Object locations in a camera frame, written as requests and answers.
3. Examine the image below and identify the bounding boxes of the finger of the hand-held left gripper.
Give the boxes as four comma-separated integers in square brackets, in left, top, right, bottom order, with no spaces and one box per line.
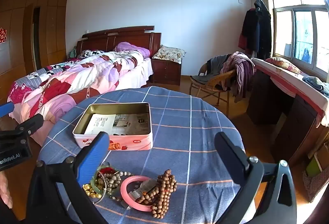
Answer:
[0,113,44,143]
[0,102,15,118]

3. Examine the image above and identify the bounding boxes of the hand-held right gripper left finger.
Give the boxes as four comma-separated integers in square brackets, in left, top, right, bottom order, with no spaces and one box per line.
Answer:
[26,131,111,224]

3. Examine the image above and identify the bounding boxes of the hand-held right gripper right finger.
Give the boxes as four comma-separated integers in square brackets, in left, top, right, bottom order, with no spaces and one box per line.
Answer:
[214,132,297,224]

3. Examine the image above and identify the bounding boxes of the green bracelet with red tassel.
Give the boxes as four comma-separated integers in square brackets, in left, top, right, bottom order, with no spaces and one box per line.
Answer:
[90,166,116,193]

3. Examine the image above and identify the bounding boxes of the silver pearl necklace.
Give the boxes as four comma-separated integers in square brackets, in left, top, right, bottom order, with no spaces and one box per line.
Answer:
[103,170,132,201]

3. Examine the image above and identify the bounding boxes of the pink tin box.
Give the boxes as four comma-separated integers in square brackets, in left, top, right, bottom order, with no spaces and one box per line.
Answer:
[72,102,153,151]

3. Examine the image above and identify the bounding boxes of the gold bead bracelet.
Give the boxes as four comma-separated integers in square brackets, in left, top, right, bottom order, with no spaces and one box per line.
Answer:
[82,183,103,199]

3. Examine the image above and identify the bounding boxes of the pink bangle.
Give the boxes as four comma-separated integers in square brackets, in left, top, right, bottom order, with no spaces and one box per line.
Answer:
[120,176,155,212]

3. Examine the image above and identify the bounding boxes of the brown wooden bead necklace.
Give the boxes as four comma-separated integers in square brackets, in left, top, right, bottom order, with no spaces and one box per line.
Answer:
[134,169,178,219]

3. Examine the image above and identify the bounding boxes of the person's left hand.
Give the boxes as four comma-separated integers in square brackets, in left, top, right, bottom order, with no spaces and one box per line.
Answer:
[0,170,13,209]

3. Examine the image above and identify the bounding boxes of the white paper leaflet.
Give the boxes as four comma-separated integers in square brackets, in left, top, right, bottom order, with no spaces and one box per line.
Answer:
[84,113,117,136]

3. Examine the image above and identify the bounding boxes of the blue checked tablecloth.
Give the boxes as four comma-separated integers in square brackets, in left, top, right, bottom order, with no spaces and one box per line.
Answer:
[38,86,255,224]

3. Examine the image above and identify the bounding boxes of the dark wooden desk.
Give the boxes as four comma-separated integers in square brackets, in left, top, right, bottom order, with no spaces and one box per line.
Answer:
[246,67,329,164]

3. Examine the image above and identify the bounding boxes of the pink patchwork quilt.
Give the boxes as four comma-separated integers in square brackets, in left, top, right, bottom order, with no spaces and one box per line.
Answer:
[8,50,144,147]

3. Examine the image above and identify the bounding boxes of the rattan chair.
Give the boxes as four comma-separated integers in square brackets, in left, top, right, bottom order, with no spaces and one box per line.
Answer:
[189,55,239,112]

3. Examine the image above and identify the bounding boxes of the brown wooden wardrobe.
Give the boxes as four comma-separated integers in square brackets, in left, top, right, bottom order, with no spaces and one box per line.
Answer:
[0,0,69,105]

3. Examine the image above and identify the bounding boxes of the green box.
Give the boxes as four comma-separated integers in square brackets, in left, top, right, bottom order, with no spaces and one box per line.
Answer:
[306,154,323,177]

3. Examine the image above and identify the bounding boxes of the grey cloth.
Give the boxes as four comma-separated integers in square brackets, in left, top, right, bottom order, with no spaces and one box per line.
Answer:
[191,55,232,85]

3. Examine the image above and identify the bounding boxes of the purple pink garment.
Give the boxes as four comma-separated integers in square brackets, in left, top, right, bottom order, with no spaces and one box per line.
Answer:
[221,51,255,103]

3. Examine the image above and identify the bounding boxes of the brown woven basket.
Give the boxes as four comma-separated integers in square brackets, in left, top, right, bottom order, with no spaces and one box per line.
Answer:
[302,169,329,203]

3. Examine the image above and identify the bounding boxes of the pink white desk cover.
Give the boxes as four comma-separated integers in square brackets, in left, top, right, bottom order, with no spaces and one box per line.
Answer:
[250,57,329,127]

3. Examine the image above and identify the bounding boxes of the white bed sheet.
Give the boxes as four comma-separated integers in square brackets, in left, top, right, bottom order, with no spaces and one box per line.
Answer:
[123,57,154,89]

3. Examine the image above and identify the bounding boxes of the dark wooden nightstand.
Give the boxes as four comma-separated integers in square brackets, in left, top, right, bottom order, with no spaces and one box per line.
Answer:
[150,57,182,86]

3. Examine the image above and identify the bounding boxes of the floral pillow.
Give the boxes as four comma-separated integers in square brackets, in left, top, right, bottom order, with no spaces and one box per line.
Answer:
[265,57,303,75]

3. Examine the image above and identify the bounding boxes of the purple pillow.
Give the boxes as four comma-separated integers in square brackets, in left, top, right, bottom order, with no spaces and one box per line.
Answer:
[114,42,151,58]

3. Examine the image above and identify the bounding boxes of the folded blue clothes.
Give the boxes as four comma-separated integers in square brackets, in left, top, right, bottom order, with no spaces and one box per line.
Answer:
[302,76,329,97]

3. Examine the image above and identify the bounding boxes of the wooden bed with headboard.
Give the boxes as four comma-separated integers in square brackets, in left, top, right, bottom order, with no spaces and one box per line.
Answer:
[8,25,162,147]

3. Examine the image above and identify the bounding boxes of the black hooded jacket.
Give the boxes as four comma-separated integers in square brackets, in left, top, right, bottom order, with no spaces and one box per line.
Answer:
[253,0,272,60]

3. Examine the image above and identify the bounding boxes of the window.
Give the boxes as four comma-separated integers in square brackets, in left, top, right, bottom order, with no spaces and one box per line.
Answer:
[270,0,329,78]

